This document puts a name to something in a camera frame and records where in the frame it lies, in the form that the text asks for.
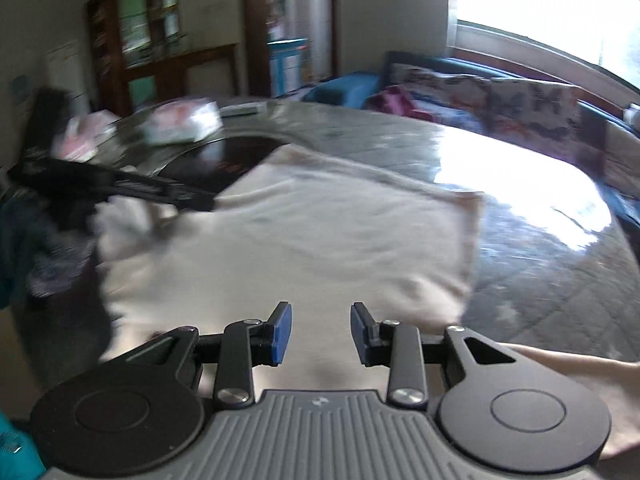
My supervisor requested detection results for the pink white tissue pack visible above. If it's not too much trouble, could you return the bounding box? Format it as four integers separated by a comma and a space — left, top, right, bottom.
50, 112, 118, 161
142, 100, 223, 147

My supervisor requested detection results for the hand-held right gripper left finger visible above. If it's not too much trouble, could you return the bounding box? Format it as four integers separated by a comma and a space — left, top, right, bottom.
117, 301, 294, 409

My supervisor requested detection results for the round black table hotplate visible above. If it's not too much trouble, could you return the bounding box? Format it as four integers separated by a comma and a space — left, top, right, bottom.
165, 132, 296, 193

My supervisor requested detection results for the cream long-sleeve garment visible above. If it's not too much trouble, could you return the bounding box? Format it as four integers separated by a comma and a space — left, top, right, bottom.
92, 144, 486, 393

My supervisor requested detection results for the brown wooden door frame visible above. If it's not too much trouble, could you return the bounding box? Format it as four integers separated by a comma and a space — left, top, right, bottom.
242, 0, 341, 98

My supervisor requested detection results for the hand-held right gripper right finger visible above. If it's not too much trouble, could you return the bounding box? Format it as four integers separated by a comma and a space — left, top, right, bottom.
350, 301, 523, 408

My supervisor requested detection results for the wooden bookcase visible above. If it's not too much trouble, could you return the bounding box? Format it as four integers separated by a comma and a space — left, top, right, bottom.
85, 0, 241, 116

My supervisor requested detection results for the grey remote control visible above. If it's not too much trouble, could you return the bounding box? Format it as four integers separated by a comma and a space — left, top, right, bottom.
220, 102, 266, 117

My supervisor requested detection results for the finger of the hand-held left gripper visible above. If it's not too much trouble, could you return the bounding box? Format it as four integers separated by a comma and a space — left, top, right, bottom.
112, 169, 218, 213

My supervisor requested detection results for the window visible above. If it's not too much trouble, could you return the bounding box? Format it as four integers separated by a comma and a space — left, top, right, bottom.
447, 0, 640, 91

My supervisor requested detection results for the blue corner sofa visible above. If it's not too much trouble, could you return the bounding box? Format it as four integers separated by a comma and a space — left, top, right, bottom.
302, 50, 640, 221

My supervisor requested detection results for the small butterfly print cushion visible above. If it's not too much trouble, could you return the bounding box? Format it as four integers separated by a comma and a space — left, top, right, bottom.
390, 62, 493, 111

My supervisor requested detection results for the large butterfly print cushion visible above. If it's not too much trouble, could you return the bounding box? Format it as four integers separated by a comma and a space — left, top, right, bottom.
487, 79, 586, 156

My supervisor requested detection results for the purple cloth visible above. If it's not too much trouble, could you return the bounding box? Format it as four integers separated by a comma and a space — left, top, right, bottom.
367, 85, 426, 116

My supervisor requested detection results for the blue cabinet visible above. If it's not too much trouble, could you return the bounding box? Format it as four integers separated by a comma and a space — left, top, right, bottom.
267, 39, 308, 98

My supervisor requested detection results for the dark patterned cloth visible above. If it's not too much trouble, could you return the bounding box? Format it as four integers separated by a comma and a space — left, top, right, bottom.
22, 232, 101, 303

